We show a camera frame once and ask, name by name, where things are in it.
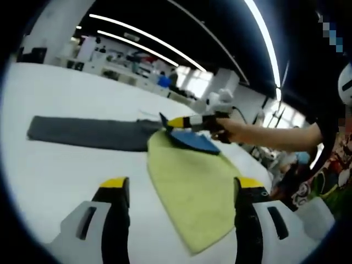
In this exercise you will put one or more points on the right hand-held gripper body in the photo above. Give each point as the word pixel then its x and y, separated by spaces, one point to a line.
pixel 218 104

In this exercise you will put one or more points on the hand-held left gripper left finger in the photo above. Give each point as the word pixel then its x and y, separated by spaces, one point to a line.
pixel 115 225

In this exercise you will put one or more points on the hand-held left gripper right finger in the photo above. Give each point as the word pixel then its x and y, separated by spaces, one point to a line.
pixel 247 225

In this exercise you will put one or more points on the yellow garment blue grey sleeves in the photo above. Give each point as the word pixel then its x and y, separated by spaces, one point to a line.
pixel 192 187

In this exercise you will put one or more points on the person's right hand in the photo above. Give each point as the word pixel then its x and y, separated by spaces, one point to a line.
pixel 233 130

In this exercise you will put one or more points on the black metal stand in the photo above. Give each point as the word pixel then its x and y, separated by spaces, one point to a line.
pixel 264 115

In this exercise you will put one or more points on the blue storage bin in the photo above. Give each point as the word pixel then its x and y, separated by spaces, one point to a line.
pixel 164 81

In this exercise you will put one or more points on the curved ceiling light strip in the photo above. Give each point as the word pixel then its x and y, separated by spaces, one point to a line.
pixel 268 41

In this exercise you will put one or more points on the white cabinet row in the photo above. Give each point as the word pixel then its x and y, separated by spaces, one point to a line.
pixel 118 71

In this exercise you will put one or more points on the long ceiling light strip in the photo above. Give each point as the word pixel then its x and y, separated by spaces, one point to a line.
pixel 148 35
pixel 137 45

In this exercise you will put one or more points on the ceiling air vent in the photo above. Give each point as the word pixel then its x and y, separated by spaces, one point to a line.
pixel 132 37

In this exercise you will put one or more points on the person's printed shirt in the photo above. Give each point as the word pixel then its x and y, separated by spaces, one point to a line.
pixel 338 165

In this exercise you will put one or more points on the white worn chest device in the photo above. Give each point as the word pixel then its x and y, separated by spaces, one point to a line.
pixel 346 85

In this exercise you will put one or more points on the black square object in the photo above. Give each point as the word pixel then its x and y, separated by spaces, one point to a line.
pixel 39 55

